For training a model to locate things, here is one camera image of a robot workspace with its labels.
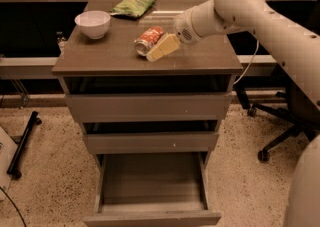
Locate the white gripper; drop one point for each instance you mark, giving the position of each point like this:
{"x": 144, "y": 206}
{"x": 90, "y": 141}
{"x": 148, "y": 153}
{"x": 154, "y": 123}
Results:
{"x": 182, "y": 29}

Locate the orange red soda can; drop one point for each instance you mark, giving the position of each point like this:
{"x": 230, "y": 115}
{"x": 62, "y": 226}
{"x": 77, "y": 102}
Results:
{"x": 148, "y": 39}

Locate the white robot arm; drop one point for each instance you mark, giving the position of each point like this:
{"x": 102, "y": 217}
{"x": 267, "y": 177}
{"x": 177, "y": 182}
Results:
{"x": 297, "y": 50}

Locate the grey drawer cabinet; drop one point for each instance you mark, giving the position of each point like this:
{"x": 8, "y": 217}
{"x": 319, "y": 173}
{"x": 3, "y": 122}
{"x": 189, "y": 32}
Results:
{"x": 111, "y": 66}

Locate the grey top drawer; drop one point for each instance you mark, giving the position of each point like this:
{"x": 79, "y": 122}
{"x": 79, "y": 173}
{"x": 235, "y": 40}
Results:
{"x": 146, "y": 108}

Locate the grey middle drawer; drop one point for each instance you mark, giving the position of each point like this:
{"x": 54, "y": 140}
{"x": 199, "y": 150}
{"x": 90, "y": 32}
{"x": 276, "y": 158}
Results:
{"x": 150, "y": 142}

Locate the open grey bottom drawer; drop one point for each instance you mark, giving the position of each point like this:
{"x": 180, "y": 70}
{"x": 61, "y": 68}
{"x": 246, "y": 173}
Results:
{"x": 152, "y": 190}

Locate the green chip bag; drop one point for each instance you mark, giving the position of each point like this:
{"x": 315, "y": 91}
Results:
{"x": 132, "y": 8}

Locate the white bowl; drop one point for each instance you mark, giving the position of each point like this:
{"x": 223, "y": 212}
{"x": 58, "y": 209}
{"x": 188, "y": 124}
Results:
{"x": 93, "y": 24}

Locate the white board on floor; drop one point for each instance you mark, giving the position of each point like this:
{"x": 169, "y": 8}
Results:
{"x": 7, "y": 150}

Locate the black wheeled stand leg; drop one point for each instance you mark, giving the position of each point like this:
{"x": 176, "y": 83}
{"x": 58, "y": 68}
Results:
{"x": 14, "y": 164}

